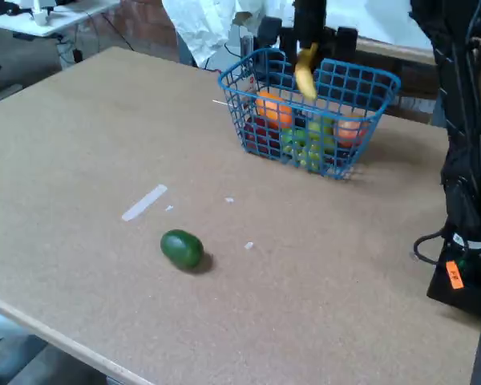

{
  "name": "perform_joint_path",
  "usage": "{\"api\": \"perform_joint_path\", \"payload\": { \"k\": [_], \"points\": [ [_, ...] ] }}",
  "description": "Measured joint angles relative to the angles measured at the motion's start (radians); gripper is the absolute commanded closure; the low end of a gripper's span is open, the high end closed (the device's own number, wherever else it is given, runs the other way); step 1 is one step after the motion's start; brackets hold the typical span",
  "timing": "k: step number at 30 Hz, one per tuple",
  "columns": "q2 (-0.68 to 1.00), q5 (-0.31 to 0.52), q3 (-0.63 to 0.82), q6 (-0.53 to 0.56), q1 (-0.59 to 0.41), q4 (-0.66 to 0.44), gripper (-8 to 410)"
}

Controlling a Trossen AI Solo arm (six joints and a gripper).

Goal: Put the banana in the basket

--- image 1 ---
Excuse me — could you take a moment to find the yellow toy banana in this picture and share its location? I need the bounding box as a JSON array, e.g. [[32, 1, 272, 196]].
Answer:
[[294, 42, 319, 101]]

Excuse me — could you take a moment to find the wooden bench with metal leg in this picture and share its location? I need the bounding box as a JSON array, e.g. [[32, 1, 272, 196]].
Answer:
[[356, 35, 446, 125]]

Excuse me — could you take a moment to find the white crumpled sheet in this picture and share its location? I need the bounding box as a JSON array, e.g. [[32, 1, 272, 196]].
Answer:
[[161, 0, 297, 70]]

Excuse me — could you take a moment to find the pink orange round toy fruit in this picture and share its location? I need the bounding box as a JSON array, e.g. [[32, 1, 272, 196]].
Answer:
[[333, 114, 370, 148]]

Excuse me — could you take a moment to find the dark red toy pomegranate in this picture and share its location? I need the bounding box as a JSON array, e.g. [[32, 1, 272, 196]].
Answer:
[[242, 115, 282, 156]]

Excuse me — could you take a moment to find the green toy grapes bunch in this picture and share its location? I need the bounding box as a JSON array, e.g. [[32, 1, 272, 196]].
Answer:
[[280, 115, 338, 172]]

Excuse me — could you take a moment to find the white desk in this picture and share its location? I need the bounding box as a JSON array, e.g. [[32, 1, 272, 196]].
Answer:
[[0, 0, 122, 38]]

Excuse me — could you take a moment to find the long white tape strip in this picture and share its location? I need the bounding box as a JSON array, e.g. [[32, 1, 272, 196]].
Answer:
[[121, 184, 168, 222]]

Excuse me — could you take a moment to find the round green toy fruit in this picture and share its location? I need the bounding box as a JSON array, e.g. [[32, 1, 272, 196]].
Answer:
[[160, 229, 204, 270]]

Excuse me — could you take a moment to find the blue wire basket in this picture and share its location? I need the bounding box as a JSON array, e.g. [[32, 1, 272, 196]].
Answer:
[[217, 47, 402, 180]]

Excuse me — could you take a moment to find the black base cable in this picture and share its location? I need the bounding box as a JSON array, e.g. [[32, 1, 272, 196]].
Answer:
[[413, 229, 448, 266]]

